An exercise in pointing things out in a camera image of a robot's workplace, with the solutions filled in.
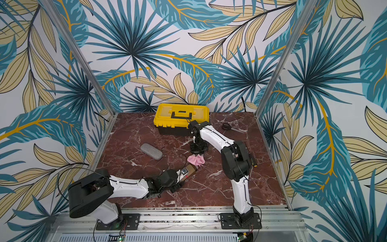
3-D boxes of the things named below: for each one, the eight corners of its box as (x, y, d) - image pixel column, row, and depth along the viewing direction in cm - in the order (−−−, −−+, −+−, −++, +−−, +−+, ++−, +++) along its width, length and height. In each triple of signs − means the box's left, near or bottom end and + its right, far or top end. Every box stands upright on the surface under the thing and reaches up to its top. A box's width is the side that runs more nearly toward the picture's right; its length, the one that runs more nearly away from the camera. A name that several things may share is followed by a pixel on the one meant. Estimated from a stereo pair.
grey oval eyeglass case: (139, 150, 100) (138, 148, 98) (145, 144, 103) (144, 141, 101) (159, 161, 96) (158, 158, 93) (164, 154, 99) (164, 151, 96)
